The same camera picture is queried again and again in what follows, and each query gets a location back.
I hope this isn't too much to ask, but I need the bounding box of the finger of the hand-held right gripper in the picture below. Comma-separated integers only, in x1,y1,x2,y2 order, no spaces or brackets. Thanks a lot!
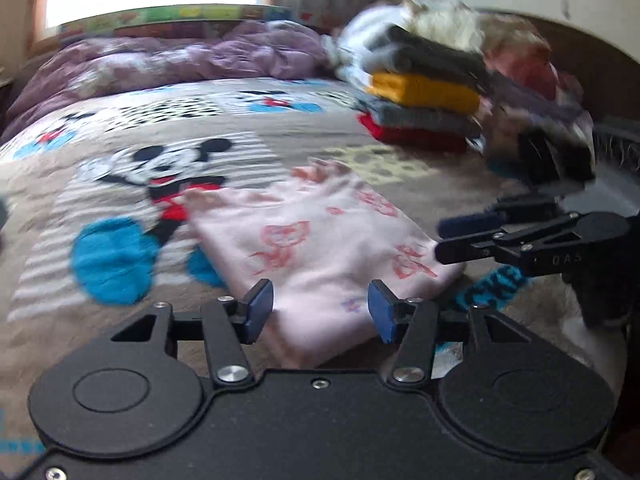
434,212,583,267
436,194,563,240

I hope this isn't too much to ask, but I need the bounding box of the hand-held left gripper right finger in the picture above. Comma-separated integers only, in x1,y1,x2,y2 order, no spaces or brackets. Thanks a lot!
366,280,532,388

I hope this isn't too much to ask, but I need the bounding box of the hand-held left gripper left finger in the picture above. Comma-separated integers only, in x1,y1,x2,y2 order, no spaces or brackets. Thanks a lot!
111,279,275,388

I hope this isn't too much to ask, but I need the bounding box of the pink printed garment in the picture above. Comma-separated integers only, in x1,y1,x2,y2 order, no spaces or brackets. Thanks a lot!
182,157,466,368

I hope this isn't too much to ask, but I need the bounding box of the stack of folded clothes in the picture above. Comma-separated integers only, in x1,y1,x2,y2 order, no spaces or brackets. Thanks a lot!
325,0,566,101

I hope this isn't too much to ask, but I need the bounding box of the white blue printed folded garment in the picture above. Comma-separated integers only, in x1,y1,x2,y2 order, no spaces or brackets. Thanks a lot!
470,105,596,181

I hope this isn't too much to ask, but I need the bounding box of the red folded garment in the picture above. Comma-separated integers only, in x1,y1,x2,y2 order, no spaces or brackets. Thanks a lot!
357,112,471,153

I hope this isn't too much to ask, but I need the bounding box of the black folded garment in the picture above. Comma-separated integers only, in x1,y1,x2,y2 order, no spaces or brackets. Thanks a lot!
517,127,598,191

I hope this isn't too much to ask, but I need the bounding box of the grey-blue folded garment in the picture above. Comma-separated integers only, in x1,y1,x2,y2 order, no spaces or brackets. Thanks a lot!
367,97,483,138

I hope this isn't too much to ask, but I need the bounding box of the yellow folded garment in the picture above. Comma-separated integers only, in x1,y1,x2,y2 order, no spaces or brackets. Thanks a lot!
367,72,483,113

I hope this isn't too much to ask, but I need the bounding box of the purple folded garment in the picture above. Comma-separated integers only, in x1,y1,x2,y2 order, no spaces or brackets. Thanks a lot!
480,72,591,126

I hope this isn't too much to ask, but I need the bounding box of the grey folded garment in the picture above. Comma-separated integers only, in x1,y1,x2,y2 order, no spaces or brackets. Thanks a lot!
362,25,496,86

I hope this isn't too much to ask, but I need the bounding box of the brown wooden headboard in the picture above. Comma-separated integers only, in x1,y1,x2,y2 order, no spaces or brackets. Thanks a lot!
475,7,640,126

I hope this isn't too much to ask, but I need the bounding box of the cartoon printed blanket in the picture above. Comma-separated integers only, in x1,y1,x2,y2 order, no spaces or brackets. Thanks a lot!
0,77,626,461

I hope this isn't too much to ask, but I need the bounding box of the purple floral quilt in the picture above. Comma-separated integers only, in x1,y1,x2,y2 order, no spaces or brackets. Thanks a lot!
5,20,336,131

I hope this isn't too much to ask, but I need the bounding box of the colourful picture panel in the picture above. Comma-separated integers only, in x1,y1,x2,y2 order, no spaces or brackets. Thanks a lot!
55,4,301,41

